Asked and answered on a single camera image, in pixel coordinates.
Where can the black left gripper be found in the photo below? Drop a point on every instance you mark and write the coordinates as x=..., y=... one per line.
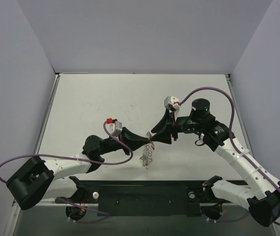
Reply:
x=124, y=140

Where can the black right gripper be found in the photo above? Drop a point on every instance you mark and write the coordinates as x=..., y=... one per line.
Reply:
x=173, y=127

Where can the metal disc key organizer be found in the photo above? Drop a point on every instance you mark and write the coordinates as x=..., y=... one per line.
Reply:
x=146, y=157

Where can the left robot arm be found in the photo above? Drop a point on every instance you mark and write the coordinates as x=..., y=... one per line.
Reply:
x=48, y=176

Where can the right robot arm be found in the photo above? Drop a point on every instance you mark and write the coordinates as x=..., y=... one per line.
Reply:
x=262, y=197

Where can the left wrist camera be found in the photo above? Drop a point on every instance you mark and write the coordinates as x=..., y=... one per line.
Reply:
x=113, y=127

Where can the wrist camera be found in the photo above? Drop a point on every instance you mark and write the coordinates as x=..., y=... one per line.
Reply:
x=113, y=127
x=172, y=104

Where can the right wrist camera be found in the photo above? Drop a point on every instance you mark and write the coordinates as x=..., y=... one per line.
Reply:
x=172, y=104

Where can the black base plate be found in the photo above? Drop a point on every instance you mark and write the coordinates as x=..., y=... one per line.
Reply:
x=143, y=198

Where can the aluminium table edge rail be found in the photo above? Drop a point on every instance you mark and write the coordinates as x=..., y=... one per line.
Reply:
x=228, y=79

